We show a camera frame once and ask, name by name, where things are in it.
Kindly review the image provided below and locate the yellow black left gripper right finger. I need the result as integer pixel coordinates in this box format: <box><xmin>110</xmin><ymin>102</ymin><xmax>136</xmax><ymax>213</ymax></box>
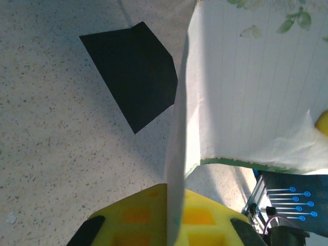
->
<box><xmin>183</xmin><ymin>189</ymin><xmax>268</xmax><ymax>246</ymax></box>

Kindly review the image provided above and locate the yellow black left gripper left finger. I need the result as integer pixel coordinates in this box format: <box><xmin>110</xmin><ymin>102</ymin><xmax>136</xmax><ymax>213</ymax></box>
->
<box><xmin>66</xmin><ymin>183</ymin><xmax>169</xmax><ymax>246</ymax></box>

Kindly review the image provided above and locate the white letter paper green border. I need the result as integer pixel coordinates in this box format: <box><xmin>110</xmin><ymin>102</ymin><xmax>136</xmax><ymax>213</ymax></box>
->
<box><xmin>163</xmin><ymin>0</ymin><xmax>328</xmax><ymax>246</ymax></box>

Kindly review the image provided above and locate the black paper envelope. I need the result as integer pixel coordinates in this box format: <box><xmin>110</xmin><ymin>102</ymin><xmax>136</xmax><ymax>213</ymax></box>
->
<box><xmin>78</xmin><ymin>21</ymin><xmax>179</xmax><ymax>135</ymax></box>

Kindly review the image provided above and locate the long aluminium frame rail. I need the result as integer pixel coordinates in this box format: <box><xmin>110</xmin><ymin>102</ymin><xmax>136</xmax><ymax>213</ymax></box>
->
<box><xmin>240</xmin><ymin>174</ymin><xmax>269</xmax><ymax>230</ymax></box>

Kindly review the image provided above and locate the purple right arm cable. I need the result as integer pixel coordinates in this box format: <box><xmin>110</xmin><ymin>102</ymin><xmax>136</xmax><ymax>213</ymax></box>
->
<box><xmin>262</xmin><ymin>216</ymin><xmax>304</xmax><ymax>235</ymax></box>

